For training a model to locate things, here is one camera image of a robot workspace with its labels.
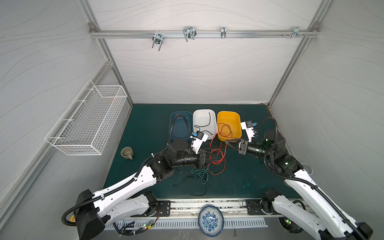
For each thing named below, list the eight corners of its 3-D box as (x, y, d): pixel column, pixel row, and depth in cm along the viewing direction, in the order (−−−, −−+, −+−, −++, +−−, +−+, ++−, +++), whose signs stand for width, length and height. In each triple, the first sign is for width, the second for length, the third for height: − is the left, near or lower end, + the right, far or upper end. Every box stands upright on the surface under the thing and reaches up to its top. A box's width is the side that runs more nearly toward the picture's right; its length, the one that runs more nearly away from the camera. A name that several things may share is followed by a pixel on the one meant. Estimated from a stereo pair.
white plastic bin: (193, 139, 104) (192, 132, 98) (193, 116, 118) (193, 109, 111) (216, 139, 104) (217, 132, 98) (214, 116, 118) (215, 109, 112)
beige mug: (120, 159, 91) (118, 157, 88) (124, 149, 95) (122, 146, 93) (132, 159, 91) (130, 157, 88) (135, 149, 95) (133, 146, 93)
